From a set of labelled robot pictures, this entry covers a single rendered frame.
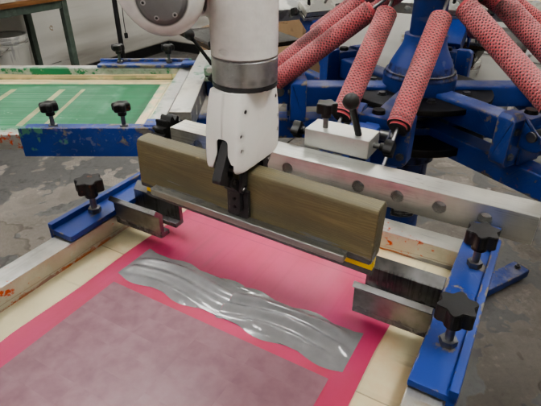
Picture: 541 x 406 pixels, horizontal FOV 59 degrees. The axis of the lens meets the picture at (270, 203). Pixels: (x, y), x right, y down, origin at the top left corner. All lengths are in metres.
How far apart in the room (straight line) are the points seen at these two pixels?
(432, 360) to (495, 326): 1.61
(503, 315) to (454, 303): 1.69
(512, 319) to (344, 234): 1.72
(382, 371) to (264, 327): 0.15
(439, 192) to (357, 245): 0.26
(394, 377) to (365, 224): 0.18
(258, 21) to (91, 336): 0.43
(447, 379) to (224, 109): 0.37
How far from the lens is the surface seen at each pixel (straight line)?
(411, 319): 0.61
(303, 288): 0.69
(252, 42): 0.52
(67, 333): 0.68
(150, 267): 0.74
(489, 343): 2.09
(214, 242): 0.78
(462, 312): 0.54
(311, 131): 0.89
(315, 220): 0.57
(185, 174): 0.66
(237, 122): 0.53
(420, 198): 0.80
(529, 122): 1.16
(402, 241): 0.77
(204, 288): 0.69
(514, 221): 0.79
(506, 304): 2.30
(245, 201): 0.60
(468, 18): 1.18
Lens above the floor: 1.41
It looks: 31 degrees down
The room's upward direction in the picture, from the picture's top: straight up
